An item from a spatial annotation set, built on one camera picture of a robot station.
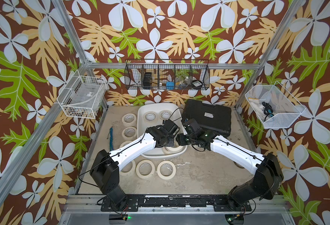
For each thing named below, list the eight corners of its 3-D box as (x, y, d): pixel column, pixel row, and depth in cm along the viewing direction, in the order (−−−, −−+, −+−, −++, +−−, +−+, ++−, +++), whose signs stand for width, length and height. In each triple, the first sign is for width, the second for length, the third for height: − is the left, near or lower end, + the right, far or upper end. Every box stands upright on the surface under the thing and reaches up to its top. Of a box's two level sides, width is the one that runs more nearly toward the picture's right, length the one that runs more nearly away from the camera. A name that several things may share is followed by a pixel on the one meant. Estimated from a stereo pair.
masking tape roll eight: (119, 174, 86) (118, 172, 83) (134, 161, 91) (133, 159, 88) (125, 181, 83) (124, 179, 80) (140, 168, 88) (139, 166, 86)
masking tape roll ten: (164, 183, 83) (164, 181, 80) (154, 168, 88) (154, 166, 85) (178, 173, 87) (178, 171, 84) (168, 159, 92) (168, 157, 89)
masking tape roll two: (121, 128, 108) (120, 125, 105) (124, 116, 116) (123, 113, 113) (135, 128, 108) (134, 125, 106) (137, 116, 116) (136, 113, 113)
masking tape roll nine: (135, 178, 84) (134, 177, 82) (137, 161, 91) (136, 159, 88) (154, 178, 84) (154, 177, 82) (155, 161, 91) (155, 159, 88)
